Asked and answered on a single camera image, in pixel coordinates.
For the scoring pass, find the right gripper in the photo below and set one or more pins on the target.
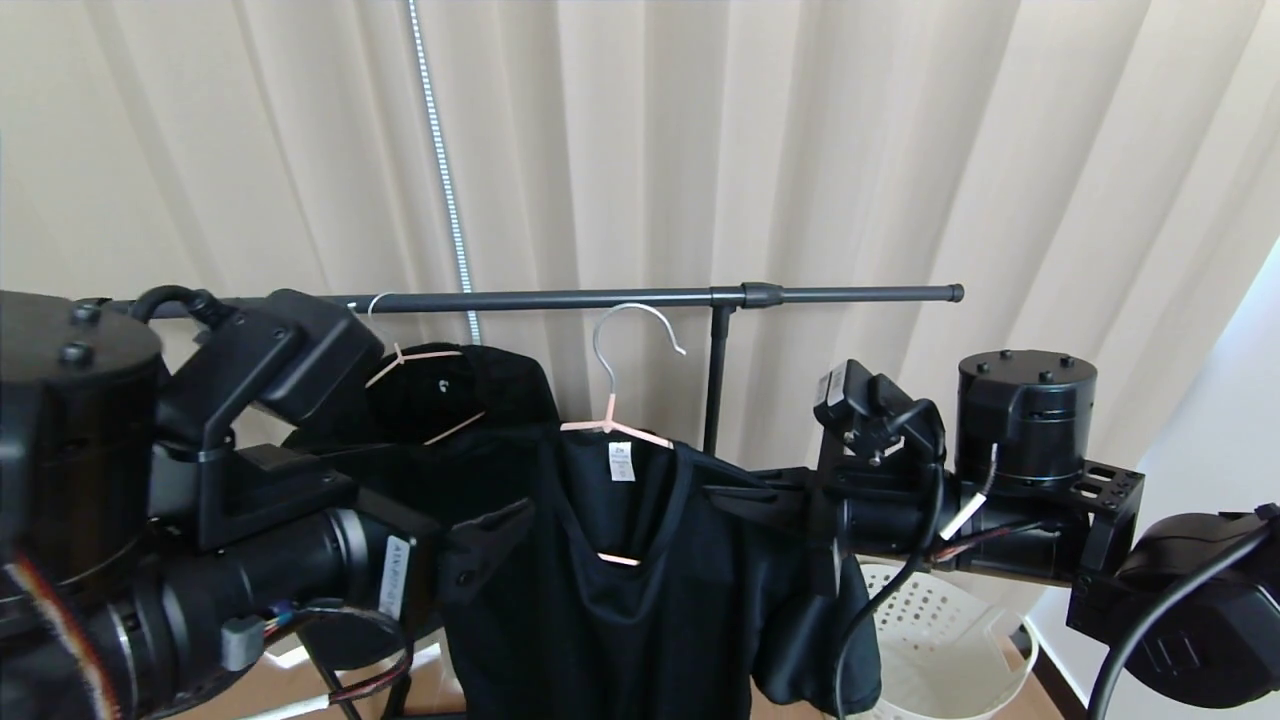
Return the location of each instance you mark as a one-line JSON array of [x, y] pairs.
[[900, 520]]

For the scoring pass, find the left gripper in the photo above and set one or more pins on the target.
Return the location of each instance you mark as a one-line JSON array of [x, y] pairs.
[[280, 580]]

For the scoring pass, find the black garment with green print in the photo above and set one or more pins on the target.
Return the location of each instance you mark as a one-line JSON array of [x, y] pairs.
[[480, 400]]

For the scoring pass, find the pink clothes hanger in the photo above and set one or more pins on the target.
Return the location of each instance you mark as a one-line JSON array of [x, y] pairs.
[[430, 352], [608, 400]]

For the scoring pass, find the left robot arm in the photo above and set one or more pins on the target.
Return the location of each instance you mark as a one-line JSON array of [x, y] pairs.
[[70, 450]]

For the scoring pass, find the black clothes rack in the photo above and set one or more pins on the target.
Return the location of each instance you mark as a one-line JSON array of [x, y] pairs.
[[800, 295]]

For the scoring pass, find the white laundry basket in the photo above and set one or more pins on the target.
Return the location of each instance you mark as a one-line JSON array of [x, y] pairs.
[[950, 660]]

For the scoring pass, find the beige curtain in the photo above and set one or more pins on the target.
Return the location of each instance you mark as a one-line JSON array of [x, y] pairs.
[[750, 130]]

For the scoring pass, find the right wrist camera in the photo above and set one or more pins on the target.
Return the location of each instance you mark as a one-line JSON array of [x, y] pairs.
[[870, 410]]

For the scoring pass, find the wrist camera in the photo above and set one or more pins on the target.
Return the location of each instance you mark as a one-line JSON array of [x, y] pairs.
[[870, 410], [260, 400]]

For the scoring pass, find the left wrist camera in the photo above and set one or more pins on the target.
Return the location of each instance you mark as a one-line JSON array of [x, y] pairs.
[[260, 400]]

